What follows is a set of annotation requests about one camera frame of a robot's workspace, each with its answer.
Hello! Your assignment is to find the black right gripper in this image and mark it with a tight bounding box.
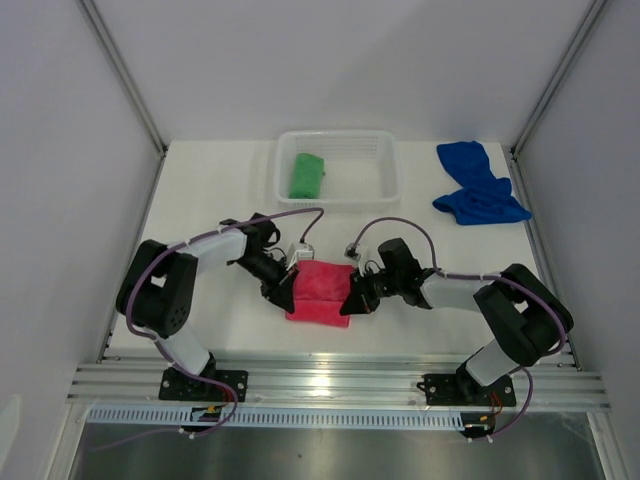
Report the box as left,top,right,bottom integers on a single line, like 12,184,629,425
341,265,402,315

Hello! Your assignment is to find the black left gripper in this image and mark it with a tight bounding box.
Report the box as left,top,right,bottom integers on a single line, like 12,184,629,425
235,251,299,313

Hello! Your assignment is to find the pink microfiber towel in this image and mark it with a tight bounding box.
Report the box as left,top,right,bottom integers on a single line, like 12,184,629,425
285,260,353,328

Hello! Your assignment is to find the green microfiber towel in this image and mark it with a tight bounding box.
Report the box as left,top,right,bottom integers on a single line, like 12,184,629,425
288,153,325,199

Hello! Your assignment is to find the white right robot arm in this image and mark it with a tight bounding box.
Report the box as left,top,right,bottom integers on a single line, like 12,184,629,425
340,238,574,404

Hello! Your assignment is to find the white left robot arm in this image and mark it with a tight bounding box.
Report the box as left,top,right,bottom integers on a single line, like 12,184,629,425
116,213,298,400

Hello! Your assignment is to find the white plastic basket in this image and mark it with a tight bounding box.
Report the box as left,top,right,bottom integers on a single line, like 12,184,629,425
273,130,403,212

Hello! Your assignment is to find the blue microfiber towel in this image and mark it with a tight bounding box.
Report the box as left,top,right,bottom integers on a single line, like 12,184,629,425
432,141,532,226

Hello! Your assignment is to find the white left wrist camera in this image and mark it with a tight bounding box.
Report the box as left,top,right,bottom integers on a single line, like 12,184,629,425
286,242,315,269

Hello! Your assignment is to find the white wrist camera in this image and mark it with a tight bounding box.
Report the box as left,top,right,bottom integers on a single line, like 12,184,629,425
344,242,371,275
286,242,315,269

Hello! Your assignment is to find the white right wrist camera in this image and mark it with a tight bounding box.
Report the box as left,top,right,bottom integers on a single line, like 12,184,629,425
344,242,371,275

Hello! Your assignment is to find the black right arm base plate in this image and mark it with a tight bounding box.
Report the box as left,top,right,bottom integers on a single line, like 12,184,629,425
416,367,517,407

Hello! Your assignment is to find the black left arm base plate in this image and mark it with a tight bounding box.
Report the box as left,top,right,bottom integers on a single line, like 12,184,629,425
158,368,249,403

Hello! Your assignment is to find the white slotted cable duct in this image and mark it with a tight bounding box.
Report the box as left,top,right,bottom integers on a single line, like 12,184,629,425
87,405,464,431

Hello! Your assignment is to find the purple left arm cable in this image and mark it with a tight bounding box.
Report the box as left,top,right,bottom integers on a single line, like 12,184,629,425
89,207,326,451

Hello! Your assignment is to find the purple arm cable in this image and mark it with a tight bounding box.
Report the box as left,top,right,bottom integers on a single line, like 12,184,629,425
347,217,569,446
89,207,326,451

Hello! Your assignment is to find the aluminium front rail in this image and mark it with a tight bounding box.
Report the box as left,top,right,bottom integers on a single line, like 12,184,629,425
67,349,611,412

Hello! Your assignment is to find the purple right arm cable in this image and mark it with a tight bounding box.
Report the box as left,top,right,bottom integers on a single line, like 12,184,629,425
347,217,569,446

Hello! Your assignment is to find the aluminium frame post left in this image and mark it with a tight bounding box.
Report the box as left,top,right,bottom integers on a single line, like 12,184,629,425
75,0,168,158

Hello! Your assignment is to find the aluminium frame post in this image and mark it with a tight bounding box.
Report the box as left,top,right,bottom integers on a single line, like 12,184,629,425
75,0,168,158
509,0,611,162

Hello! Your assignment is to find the aluminium frame post right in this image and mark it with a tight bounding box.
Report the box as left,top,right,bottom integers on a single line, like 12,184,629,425
509,0,611,162

